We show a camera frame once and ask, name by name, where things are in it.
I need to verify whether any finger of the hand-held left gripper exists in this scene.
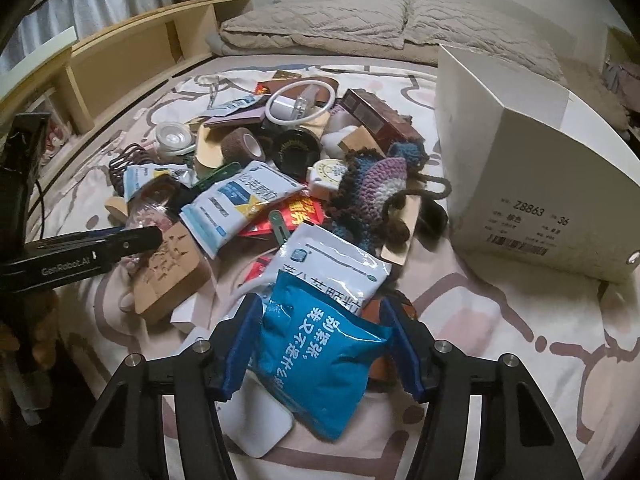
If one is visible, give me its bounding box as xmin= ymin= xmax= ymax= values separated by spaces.
xmin=27 ymin=226 xmax=163 ymax=266

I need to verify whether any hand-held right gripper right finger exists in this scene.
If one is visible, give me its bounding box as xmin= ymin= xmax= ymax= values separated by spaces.
xmin=380 ymin=299 xmax=583 ymax=480

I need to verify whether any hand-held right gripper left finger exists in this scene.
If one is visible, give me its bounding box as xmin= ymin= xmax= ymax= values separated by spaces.
xmin=75 ymin=292 xmax=266 ymax=480

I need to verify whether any brown card with drawings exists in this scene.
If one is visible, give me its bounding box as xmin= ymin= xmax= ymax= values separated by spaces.
xmin=131 ymin=222 xmax=213 ymax=326

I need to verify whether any blue snack packet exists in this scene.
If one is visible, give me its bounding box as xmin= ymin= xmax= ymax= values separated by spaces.
xmin=248 ymin=275 xmax=396 ymax=442

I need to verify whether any white cardboard shoe box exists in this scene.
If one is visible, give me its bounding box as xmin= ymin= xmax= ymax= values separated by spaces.
xmin=434 ymin=44 xmax=640 ymax=283

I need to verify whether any person's left hand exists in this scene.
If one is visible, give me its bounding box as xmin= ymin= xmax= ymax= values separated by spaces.
xmin=0 ymin=287 xmax=61 ymax=376

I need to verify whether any flat wooden strip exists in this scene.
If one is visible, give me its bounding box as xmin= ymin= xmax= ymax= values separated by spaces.
xmin=105 ymin=195 xmax=131 ymax=221

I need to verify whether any clear bag of pink bits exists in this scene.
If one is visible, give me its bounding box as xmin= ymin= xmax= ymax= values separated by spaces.
xmin=125 ymin=180 xmax=181 ymax=271

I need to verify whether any doll in clear case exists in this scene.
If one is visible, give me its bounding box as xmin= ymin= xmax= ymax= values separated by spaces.
xmin=35 ymin=87 xmax=76 ymax=166

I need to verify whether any white rounded power bank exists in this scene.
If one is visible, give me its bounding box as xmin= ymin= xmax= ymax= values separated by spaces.
xmin=218 ymin=375 xmax=293 ymax=459

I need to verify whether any brown hair claw clip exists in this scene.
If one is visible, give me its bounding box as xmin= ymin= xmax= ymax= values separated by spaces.
xmin=107 ymin=143 xmax=156 ymax=196

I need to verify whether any white board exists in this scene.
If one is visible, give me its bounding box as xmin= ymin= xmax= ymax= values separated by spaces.
xmin=0 ymin=42 xmax=73 ymax=93

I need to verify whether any cartoon printed blanket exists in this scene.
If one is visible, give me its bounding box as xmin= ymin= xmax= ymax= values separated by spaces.
xmin=30 ymin=55 xmax=640 ymax=480

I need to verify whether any green clip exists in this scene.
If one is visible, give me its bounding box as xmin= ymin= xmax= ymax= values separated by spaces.
xmin=267 ymin=209 xmax=291 ymax=246
xmin=195 ymin=160 xmax=246 ymax=181

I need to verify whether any curved light wooden piece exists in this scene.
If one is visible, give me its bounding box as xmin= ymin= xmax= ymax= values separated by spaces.
xmin=192 ymin=122 xmax=226 ymax=171

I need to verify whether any grey curtain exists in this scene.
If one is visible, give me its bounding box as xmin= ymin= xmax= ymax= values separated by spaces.
xmin=0 ymin=0 xmax=176 ymax=76

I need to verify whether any brown bandage roll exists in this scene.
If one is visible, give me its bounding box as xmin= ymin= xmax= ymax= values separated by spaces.
xmin=220 ymin=129 xmax=263 ymax=163

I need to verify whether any red gold printed packet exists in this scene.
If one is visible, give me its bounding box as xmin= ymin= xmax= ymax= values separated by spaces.
xmin=237 ymin=197 xmax=328 ymax=238

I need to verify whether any purple notebook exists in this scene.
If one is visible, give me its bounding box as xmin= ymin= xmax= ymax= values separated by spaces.
xmin=202 ymin=105 xmax=271 ymax=128

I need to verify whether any crocheted yarn pouch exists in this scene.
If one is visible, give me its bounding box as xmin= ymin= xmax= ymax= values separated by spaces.
xmin=327 ymin=142 xmax=453 ymax=251

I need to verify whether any round cream tape measure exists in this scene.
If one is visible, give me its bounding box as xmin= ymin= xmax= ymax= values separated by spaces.
xmin=306 ymin=157 xmax=351 ymax=198

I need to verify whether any light wooden block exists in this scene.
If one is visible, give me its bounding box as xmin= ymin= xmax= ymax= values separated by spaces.
xmin=336 ymin=126 xmax=388 ymax=161

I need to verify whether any dark red box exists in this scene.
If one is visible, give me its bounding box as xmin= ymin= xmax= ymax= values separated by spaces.
xmin=341 ymin=88 xmax=426 ymax=153

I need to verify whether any grey quilted pillow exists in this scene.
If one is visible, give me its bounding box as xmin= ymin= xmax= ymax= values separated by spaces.
xmin=402 ymin=0 xmax=568 ymax=83
xmin=220 ymin=0 xmax=416 ymax=53

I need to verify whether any pile of clothes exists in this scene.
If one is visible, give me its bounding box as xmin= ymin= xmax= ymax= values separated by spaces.
xmin=602 ymin=55 xmax=640 ymax=111

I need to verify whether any wooden wall shelf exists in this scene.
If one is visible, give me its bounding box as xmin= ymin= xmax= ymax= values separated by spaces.
xmin=0 ymin=0 xmax=253 ymax=196

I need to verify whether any white plastic ring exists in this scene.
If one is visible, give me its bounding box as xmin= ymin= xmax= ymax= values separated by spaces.
xmin=264 ymin=81 xmax=335 ymax=126

